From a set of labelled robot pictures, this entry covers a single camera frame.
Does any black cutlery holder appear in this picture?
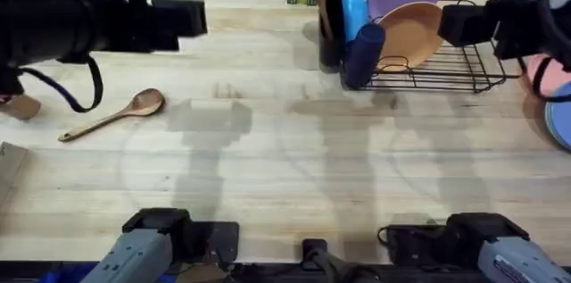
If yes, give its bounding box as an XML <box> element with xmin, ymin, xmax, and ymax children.
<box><xmin>318</xmin><ymin>0</ymin><xmax>347</xmax><ymax>73</ymax></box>

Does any blue plate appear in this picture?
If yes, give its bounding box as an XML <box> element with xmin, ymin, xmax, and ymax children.
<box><xmin>543</xmin><ymin>80</ymin><xmax>571</xmax><ymax>151</ymax></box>

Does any light blue cup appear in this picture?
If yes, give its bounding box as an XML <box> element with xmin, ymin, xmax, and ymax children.
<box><xmin>342</xmin><ymin>0</ymin><xmax>372</xmax><ymax>44</ymax></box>

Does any black stand foot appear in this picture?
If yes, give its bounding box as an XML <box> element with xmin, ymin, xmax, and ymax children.
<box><xmin>301</xmin><ymin>237</ymin><xmax>380</xmax><ymax>283</ymax></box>

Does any pink plate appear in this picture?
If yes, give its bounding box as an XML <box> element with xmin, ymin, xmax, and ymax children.
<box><xmin>525</xmin><ymin>53</ymin><xmax>571</xmax><ymax>99</ymax></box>

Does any dark blue cup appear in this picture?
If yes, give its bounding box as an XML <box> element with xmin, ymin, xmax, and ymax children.
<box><xmin>342</xmin><ymin>22</ymin><xmax>387</xmax><ymax>90</ymax></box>

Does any orange plate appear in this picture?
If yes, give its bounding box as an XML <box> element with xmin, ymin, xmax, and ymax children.
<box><xmin>377</xmin><ymin>1</ymin><xmax>445</xmax><ymax>73</ymax></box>

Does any cardboard sheet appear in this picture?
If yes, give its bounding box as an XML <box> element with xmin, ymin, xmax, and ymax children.
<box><xmin>0</xmin><ymin>141</ymin><xmax>29</xmax><ymax>215</ymax></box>

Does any black wire dish rack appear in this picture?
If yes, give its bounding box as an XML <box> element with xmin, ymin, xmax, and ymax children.
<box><xmin>319</xmin><ymin>0</ymin><xmax>522</xmax><ymax>95</ymax></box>

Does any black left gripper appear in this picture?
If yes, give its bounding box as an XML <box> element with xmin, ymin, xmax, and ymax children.
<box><xmin>104</xmin><ymin>0</ymin><xmax>209</xmax><ymax>54</ymax></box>

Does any black rail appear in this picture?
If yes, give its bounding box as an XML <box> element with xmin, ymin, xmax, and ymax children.
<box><xmin>0</xmin><ymin>260</ymin><xmax>571</xmax><ymax>283</ymax></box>

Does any black and blue cable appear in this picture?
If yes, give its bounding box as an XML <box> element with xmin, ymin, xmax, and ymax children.
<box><xmin>17</xmin><ymin>55</ymin><xmax>104</xmax><ymax>114</ymax></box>

